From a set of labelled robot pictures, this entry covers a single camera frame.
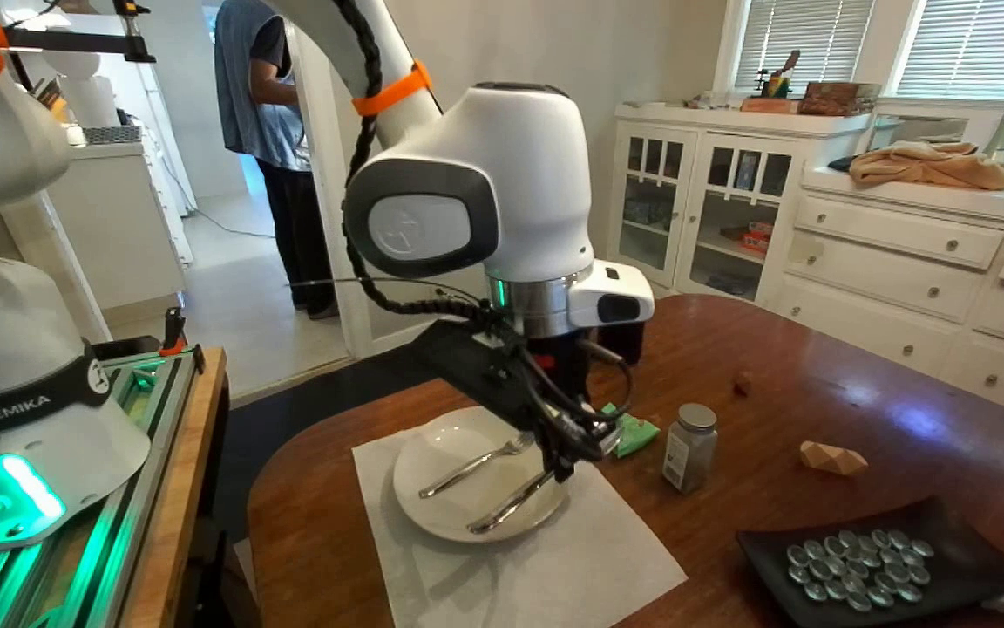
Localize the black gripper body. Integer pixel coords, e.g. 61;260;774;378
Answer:
516;331;600;440

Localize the silver fork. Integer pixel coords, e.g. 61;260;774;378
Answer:
416;431;534;502

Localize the white round plate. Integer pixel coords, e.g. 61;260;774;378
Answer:
391;405;575;548

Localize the green folded cloth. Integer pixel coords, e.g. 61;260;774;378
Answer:
600;402;664;459

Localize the white paper placemat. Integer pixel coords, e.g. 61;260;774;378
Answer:
347;399;691;628

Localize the white glass door cabinet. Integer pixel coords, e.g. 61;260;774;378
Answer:
606;101;877;307

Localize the tan crumpled paper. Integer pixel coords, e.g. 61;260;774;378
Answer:
795;436;876;480

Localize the black tray with glass beads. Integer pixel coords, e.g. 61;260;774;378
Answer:
734;495;1004;628

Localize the white dresser with drawers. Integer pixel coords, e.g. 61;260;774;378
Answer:
761;169;1004;431

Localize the person in blue shirt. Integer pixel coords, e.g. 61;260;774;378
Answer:
214;0;340;321

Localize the black and red clamp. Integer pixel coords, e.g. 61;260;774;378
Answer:
158;303;193;359

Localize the brown wooden box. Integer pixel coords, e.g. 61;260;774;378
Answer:
795;81;885;120

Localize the small window with blinds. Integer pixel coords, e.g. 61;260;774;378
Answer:
733;0;889;96

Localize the brown paper bag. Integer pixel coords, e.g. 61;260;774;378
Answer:
846;135;1004;196

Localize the white kitchen counter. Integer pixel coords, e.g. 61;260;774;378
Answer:
0;122;198;342

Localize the large window with blinds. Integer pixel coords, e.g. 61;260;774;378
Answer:
894;0;1004;106

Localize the thin black cable loop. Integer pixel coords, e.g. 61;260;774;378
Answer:
511;335;633;457

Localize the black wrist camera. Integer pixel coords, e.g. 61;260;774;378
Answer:
412;319;545;431

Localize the black corrugated cable conduit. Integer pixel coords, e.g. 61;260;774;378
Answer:
326;0;505;335

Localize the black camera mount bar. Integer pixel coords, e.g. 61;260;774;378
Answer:
0;17;160;67

